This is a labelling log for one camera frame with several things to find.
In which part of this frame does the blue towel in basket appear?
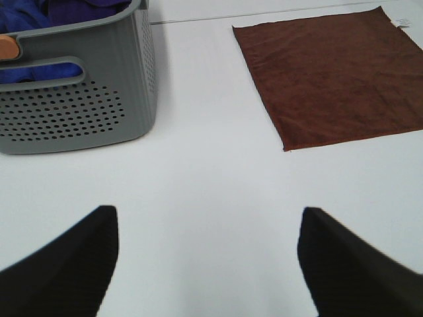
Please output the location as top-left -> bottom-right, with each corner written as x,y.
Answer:
1,1 -> 82,84

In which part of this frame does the purple towel in basket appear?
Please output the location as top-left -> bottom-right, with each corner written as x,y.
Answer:
43,0 -> 131,26

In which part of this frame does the grey perforated plastic basket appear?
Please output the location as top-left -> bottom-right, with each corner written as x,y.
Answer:
1,1 -> 157,154

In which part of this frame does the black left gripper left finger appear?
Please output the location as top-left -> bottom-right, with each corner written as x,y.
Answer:
1,205 -> 118,316

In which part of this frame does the brown towel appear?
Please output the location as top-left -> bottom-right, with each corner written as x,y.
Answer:
233,8 -> 422,151

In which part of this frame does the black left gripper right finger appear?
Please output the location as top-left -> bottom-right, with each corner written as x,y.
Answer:
297,207 -> 422,316

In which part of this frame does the wooden basket handle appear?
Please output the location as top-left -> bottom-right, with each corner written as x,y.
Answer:
0,34 -> 20,60

